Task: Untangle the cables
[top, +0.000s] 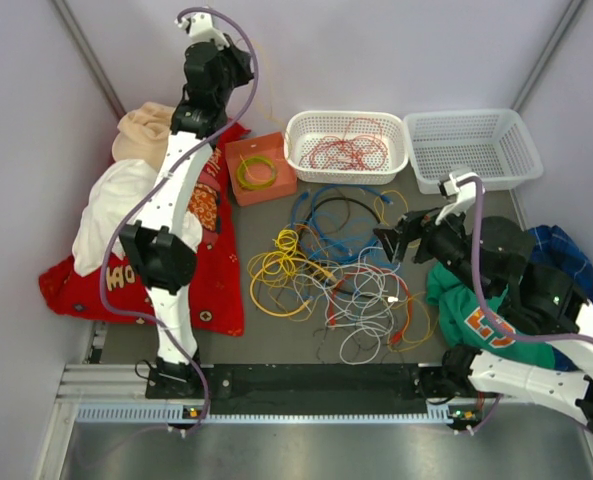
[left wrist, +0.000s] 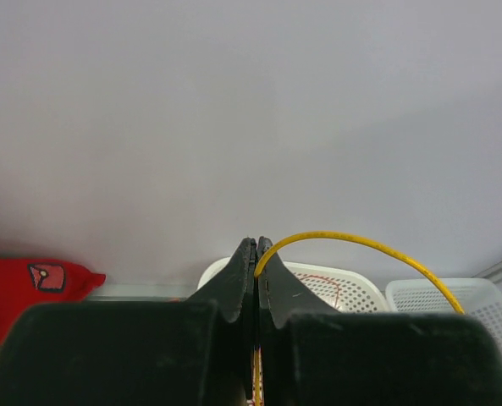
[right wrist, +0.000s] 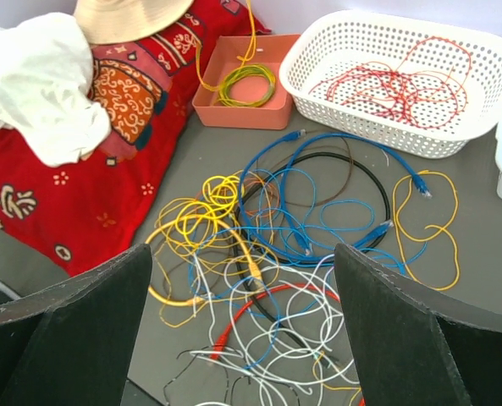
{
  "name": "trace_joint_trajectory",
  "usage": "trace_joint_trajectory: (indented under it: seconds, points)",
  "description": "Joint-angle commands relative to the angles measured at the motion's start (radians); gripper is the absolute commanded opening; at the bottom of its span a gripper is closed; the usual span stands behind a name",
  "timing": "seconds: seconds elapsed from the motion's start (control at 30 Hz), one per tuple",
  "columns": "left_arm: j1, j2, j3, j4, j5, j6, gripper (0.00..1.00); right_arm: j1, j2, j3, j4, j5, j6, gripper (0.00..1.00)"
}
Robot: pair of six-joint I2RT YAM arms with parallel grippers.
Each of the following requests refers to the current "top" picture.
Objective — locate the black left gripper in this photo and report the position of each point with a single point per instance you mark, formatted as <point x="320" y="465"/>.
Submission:
<point x="240" y="60"/>

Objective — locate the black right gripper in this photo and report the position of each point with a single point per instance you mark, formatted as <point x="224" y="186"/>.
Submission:
<point x="418" y="224"/>

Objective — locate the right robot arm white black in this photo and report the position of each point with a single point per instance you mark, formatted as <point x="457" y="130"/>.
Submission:
<point x="541" y="304"/>

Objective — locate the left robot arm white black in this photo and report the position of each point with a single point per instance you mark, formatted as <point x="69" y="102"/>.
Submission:
<point x="153" y="243"/>

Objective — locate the green shirt orange logo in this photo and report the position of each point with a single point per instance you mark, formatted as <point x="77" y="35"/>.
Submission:
<point x="462" y="322"/>

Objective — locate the orange square box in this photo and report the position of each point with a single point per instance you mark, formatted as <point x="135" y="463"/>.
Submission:
<point x="258" y="169"/>

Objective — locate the white oval perforated basket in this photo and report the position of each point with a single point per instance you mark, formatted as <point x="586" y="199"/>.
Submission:
<point x="345" y="147"/>

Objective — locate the beige bucket hat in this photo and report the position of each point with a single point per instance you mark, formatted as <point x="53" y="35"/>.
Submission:
<point x="143" y="135"/>

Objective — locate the white rectangular mesh basket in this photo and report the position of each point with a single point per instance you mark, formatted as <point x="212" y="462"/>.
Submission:
<point x="493" y="143"/>

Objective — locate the blue plaid cloth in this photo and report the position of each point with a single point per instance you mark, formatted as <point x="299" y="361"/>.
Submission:
<point x="555" y="248"/>

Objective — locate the white t-shirt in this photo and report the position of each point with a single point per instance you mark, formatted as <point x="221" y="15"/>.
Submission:
<point x="114" y="194"/>

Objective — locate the red patterned cloth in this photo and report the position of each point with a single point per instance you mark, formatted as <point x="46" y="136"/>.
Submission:
<point x="116" y="294"/>

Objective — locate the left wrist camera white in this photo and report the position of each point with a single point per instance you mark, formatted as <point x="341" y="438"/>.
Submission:
<point x="200" y="28"/>

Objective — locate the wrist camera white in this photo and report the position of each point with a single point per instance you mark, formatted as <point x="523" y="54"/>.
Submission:
<point x="200" y="28"/>
<point x="459" y="188"/>

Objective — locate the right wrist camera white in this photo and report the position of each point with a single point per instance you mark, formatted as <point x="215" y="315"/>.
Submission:
<point x="459" y="188"/>

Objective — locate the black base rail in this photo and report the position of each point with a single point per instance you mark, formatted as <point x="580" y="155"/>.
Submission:
<point x="308" y="389"/>

